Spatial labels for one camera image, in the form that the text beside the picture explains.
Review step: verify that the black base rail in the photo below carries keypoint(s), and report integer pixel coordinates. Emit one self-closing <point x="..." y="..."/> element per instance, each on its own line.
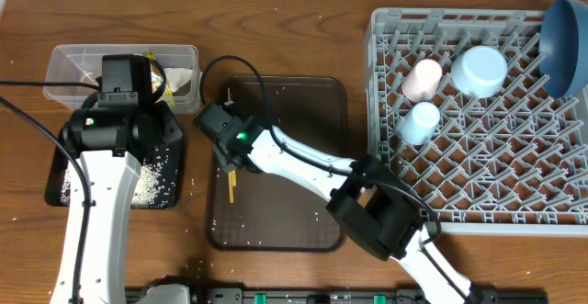
<point x="234" y="294"/>

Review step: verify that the light blue cup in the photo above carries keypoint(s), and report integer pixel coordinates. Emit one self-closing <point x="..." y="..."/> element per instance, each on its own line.
<point x="420" y="123"/>

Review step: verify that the black waste tray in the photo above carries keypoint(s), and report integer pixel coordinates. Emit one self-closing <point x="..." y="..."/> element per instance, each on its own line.
<point x="173" y="141"/>

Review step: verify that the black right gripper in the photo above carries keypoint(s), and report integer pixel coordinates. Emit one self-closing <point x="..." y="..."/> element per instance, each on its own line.
<point x="222" y="153"/>

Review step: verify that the clear plastic bin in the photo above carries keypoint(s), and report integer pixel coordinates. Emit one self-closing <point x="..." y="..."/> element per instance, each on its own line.
<point x="83" y="63"/>

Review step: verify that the white rice pile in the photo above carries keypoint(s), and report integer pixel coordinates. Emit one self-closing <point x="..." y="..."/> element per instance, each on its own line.
<point x="156" y="188"/>

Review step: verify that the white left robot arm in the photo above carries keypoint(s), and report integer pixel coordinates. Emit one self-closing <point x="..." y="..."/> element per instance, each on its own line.
<point x="106" y="144"/>

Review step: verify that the white napkin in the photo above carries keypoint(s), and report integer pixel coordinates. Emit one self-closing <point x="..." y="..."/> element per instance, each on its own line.
<point x="177" y="77"/>

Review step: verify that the light blue small bowl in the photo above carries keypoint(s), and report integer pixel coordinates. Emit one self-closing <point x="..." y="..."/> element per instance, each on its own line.
<point x="480" y="72"/>

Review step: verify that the silver foil wrapper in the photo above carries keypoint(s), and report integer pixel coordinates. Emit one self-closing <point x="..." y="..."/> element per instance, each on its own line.
<point x="161" y="83"/>

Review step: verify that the grey plastic dishwasher rack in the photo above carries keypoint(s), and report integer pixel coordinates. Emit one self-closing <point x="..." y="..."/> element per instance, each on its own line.
<point x="510" y="164"/>

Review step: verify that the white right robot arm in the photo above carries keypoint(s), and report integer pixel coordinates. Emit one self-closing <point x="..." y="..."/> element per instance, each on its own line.
<point x="368" y="201"/>

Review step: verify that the dark brown serving tray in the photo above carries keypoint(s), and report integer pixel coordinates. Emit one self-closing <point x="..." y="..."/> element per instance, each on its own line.
<point x="268" y="212"/>

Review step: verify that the wooden chopstick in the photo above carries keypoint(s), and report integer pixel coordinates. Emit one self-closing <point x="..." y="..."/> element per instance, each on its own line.
<point x="232" y="182"/>

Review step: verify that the pink cup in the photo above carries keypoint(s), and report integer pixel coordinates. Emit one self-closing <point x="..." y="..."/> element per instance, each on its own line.
<point x="422" y="81"/>

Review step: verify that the dark blue plate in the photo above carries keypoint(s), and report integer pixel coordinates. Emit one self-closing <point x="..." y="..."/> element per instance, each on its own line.
<point x="563" y="42"/>

